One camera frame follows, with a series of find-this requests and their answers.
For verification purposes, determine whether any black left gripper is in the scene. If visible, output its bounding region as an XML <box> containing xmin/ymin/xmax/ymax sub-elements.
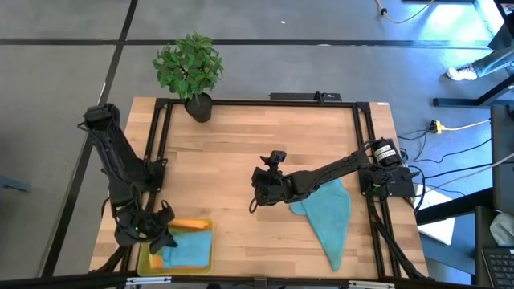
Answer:
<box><xmin>113</xmin><ymin>199</ymin><xmax>179</xmax><ymax>256</ymax></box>

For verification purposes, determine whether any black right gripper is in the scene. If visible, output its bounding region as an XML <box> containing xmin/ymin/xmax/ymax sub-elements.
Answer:
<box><xmin>251</xmin><ymin>165</ymin><xmax>296</xmax><ymax>208</ymax></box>

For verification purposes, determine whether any orange microfiber towel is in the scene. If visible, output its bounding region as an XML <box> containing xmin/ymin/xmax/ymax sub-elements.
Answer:
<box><xmin>148</xmin><ymin>218</ymin><xmax>210</xmax><ymax>271</ymax></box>

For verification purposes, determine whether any teal microfiber towel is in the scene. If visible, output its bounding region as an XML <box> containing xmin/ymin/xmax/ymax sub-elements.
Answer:
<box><xmin>289</xmin><ymin>178</ymin><xmax>353</xmax><ymax>273</ymax></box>
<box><xmin>161</xmin><ymin>230</ymin><xmax>214</xmax><ymax>269</ymax></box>

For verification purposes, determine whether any yellow translucent plastic bin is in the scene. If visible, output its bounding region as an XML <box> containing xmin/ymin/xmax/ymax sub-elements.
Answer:
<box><xmin>137</xmin><ymin>217</ymin><xmax>215</xmax><ymax>278</ymax></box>

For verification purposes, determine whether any black bar device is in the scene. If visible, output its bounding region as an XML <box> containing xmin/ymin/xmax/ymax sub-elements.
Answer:
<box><xmin>267</xmin><ymin>91</ymin><xmax>343</xmax><ymax>103</ymax></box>

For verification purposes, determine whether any green potted plant black pot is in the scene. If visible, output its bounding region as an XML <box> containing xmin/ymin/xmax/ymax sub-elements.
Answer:
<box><xmin>151</xmin><ymin>32</ymin><xmax>225</xmax><ymax>124</ymax></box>

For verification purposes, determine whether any white paper box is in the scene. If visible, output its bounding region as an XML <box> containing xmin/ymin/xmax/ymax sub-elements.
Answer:
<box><xmin>416</xmin><ymin>184</ymin><xmax>458</xmax><ymax>246</ymax></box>

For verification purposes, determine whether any black desk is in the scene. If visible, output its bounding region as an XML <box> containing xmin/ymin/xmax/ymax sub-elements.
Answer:
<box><xmin>475</xmin><ymin>205</ymin><xmax>514</xmax><ymax>289</ymax></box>

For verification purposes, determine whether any black computer keyboard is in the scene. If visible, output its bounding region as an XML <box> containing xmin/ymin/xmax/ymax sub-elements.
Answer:
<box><xmin>480</xmin><ymin>246</ymin><xmax>514</xmax><ymax>287</ymax></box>

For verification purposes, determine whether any person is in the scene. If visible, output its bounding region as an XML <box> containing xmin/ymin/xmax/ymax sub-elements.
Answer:
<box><xmin>445</xmin><ymin>39</ymin><xmax>514</xmax><ymax>82</ymax></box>

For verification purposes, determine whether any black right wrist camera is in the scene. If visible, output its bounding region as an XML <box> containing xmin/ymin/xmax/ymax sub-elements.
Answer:
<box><xmin>259</xmin><ymin>149</ymin><xmax>288</xmax><ymax>168</ymax></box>

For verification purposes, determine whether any black aluminium table frame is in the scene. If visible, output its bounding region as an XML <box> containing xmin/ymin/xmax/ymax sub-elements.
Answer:
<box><xmin>0</xmin><ymin>97</ymin><xmax>514</xmax><ymax>289</ymax></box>

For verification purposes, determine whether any yellow plug cable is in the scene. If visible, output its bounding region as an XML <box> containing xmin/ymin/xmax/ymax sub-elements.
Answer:
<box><xmin>428</xmin><ymin>119</ymin><xmax>492</xmax><ymax>136</ymax></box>

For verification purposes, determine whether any black power cable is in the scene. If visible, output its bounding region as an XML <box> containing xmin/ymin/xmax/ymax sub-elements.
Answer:
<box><xmin>397</xmin><ymin>128</ymin><xmax>493</xmax><ymax>180</ymax></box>

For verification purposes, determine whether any yellow hanging cord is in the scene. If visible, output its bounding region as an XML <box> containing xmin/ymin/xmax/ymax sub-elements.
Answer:
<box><xmin>374</xmin><ymin>0</ymin><xmax>435</xmax><ymax>25</ymax></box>

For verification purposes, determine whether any white cable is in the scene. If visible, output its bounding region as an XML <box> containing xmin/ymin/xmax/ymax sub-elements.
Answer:
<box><xmin>425</xmin><ymin>151</ymin><xmax>514</xmax><ymax>189</ymax></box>

